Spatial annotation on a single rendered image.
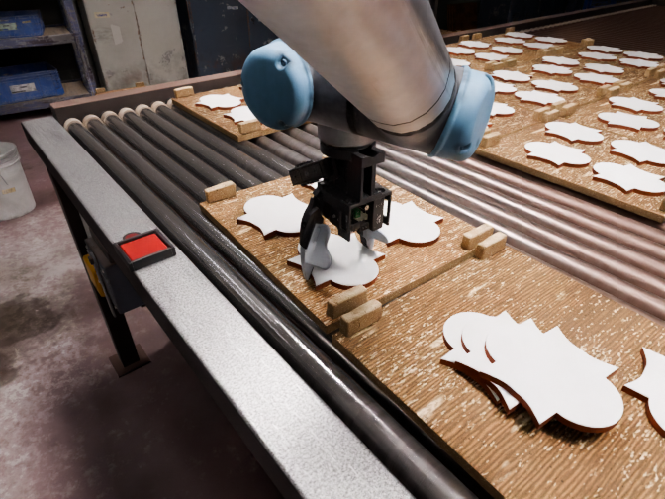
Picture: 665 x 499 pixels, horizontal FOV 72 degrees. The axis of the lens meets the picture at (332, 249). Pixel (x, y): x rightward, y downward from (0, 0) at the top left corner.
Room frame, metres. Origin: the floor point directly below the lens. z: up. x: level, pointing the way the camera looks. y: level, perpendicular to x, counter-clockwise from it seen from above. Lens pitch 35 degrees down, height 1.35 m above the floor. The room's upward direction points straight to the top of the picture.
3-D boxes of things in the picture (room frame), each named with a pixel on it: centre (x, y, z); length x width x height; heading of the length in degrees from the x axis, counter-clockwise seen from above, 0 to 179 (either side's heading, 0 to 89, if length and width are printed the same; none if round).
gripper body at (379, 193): (0.55, -0.02, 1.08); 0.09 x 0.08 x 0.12; 36
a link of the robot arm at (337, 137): (0.56, -0.02, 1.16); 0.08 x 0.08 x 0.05
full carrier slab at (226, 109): (1.38, 0.23, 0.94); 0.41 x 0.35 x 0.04; 39
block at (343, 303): (0.47, -0.02, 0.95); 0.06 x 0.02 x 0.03; 126
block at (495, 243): (0.60, -0.25, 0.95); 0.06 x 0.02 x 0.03; 128
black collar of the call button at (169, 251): (0.63, 0.31, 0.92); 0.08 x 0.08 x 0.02; 39
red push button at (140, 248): (0.63, 0.31, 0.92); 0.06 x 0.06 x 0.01; 39
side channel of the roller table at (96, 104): (2.58, -0.77, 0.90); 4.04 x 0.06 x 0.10; 129
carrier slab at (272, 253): (0.70, -0.01, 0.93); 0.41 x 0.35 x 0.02; 36
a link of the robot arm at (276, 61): (0.46, 0.02, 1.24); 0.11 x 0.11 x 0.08; 59
